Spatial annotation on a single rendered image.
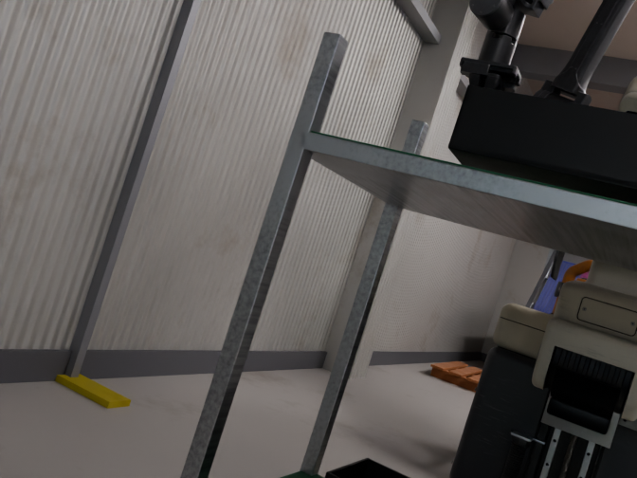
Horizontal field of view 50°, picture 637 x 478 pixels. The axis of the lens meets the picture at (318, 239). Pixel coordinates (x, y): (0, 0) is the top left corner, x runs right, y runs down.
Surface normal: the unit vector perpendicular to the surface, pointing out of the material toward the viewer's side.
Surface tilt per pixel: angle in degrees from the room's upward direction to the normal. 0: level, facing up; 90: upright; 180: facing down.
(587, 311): 98
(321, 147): 90
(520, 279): 90
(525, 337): 90
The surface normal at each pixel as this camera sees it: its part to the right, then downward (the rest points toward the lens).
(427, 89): -0.42, -0.15
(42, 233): 0.86, 0.27
